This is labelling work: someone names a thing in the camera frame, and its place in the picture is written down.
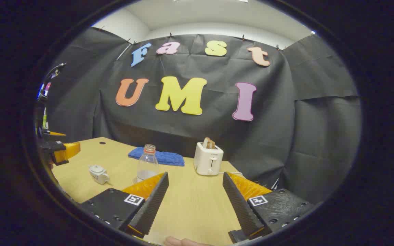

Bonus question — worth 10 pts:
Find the blue towel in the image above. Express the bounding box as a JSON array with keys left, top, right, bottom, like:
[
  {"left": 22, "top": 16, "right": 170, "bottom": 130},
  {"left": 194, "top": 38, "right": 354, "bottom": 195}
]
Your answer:
[{"left": 128, "top": 147, "right": 185, "bottom": 167}]

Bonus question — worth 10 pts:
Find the white toaster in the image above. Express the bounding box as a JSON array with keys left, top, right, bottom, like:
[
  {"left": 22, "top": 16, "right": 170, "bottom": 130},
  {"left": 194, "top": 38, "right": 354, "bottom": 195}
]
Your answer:
[{"left": 194, "top": 142, "right": 224, "bottom": 176}]

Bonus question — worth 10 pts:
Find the computer monitor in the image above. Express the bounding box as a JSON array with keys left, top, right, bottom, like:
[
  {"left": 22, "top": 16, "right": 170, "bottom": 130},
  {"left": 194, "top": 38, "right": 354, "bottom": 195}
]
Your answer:
[{"left": 39, "top": 82, "right": 51, "bottom": 101}]

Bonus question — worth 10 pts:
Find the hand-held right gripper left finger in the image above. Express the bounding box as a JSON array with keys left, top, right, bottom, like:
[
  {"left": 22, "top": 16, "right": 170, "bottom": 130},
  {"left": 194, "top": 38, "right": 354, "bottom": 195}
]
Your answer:
[{"left": 81, "top": 172, "right": 169, "bottom": 239}]

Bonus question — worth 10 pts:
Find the black backdrop cloth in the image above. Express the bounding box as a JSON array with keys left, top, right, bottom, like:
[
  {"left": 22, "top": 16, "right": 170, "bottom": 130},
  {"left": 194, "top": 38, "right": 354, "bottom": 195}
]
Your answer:
[{"left": 47, "top": 27, "right": 362, "bottom": 205}]

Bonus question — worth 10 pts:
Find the white teacup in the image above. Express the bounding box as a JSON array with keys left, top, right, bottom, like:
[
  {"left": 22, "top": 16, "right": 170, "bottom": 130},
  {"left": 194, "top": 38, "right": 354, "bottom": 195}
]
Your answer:
[{"left": 88, "top": 164, "right": 110, "bottom": 185}]

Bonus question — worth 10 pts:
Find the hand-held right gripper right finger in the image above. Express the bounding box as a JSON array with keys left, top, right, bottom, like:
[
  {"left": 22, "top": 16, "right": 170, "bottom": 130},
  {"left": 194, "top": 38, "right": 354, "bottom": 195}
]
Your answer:
[{"left": 222, "top": 172, "right": 315, "bottom": 244}]

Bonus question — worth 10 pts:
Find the clear plastic water bottle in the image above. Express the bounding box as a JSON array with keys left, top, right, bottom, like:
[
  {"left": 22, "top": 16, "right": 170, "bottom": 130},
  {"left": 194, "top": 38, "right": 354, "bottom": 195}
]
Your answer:
[{"left": 134, "top": 144, "right": 159, "bottom": 184}]

